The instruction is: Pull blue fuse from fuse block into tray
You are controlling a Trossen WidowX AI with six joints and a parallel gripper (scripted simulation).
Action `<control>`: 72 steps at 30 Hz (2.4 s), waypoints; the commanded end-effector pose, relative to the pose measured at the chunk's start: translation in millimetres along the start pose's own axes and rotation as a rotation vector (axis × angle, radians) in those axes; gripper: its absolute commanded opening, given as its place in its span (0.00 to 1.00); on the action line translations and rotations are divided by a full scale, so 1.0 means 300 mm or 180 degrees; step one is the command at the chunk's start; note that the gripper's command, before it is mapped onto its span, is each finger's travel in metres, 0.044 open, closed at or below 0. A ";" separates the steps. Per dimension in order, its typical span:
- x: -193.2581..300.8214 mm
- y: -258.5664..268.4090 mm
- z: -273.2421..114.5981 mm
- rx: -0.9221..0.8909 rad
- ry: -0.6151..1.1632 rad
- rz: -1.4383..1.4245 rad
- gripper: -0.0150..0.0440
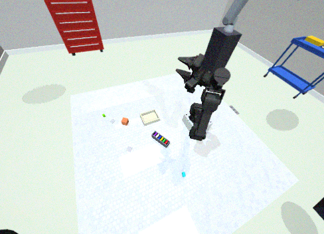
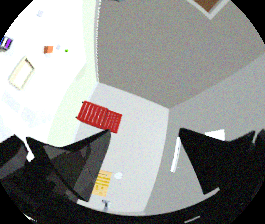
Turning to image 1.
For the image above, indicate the cream open-top tray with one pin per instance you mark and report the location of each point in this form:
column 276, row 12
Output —
column 149, row 117

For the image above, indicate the orange cube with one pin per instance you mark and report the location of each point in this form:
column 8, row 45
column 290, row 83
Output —
column 124, row 121

